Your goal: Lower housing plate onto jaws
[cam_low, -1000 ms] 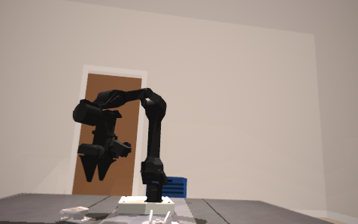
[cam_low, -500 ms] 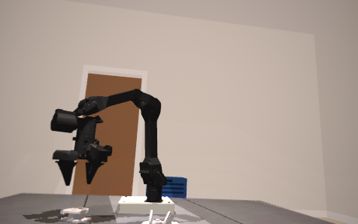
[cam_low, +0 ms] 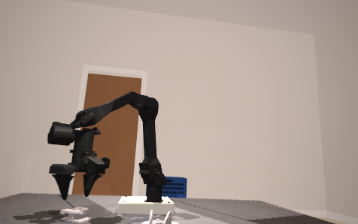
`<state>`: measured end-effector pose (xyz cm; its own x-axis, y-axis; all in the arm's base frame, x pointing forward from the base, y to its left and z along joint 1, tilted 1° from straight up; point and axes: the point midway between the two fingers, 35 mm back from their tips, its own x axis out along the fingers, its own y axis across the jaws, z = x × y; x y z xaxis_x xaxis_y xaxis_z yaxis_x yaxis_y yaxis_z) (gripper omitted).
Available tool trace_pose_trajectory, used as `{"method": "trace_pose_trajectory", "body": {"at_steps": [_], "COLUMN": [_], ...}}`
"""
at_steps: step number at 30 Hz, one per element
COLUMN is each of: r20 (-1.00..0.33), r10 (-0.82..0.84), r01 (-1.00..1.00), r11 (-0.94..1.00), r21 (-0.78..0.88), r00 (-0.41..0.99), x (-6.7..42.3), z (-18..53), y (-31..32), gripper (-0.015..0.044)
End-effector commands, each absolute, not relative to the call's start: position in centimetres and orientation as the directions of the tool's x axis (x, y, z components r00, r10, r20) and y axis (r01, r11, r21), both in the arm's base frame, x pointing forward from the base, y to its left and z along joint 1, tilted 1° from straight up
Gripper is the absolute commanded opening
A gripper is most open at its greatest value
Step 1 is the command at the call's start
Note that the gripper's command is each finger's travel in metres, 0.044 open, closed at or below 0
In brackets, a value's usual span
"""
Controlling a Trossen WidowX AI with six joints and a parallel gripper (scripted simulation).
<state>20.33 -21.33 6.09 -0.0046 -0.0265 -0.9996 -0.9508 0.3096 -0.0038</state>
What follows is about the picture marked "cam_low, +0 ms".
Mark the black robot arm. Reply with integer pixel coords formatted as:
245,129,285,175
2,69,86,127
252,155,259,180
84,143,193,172
47,92,168,203

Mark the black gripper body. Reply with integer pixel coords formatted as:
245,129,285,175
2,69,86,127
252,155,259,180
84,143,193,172
49,147,102,176

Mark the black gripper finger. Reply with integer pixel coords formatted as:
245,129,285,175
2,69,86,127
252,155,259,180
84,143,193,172
52,174,74,200
83,174,102,197

